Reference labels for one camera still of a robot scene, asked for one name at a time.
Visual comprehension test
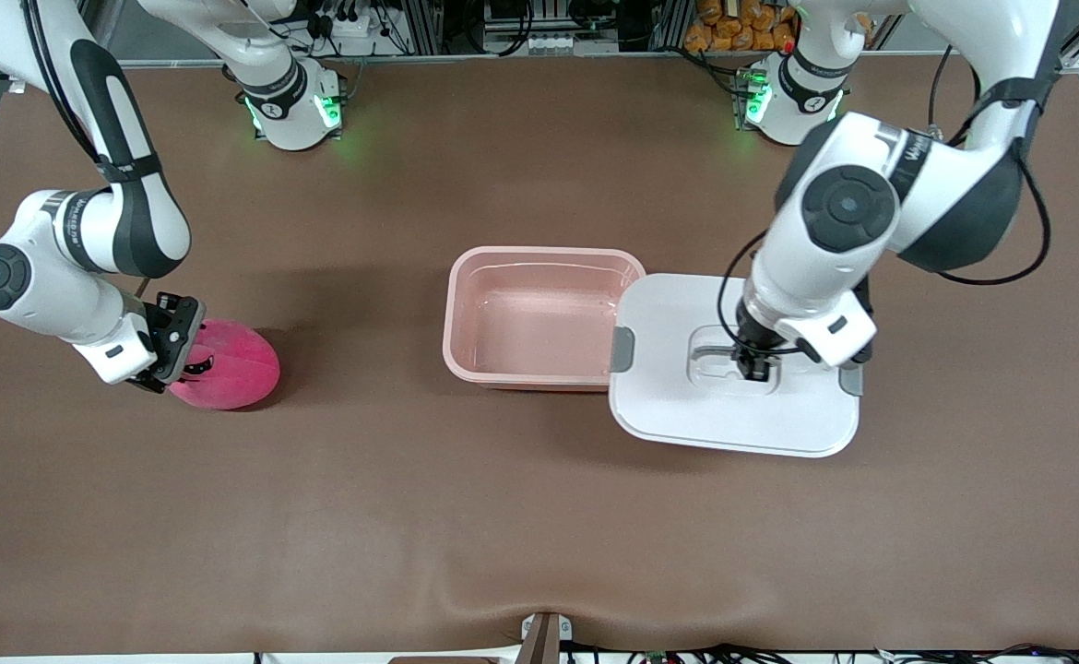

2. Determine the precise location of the pink plush toy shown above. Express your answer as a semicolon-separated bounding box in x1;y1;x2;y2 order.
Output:
166;319;280;411

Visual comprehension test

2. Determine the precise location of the pink plastic storage box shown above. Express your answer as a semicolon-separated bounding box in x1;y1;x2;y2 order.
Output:
443;246;646;393

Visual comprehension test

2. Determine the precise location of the brown table mat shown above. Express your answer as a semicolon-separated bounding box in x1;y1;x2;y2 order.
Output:
0;51;1079;658

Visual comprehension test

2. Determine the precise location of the white power strip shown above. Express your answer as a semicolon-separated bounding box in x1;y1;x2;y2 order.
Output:
316;0;388;56

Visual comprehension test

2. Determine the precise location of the grey electronics unit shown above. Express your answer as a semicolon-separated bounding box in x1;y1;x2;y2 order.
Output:
482;0;563;54

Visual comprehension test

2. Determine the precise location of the aluminium table edge rail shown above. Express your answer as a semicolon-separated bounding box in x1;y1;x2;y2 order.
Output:
5;51;1079;70

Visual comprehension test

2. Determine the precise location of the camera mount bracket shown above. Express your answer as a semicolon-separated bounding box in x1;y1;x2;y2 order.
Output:
516;611;575;664

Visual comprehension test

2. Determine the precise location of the aluminium frame post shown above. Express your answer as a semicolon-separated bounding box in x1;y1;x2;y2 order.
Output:
647;0;693;52
399;0;445;54

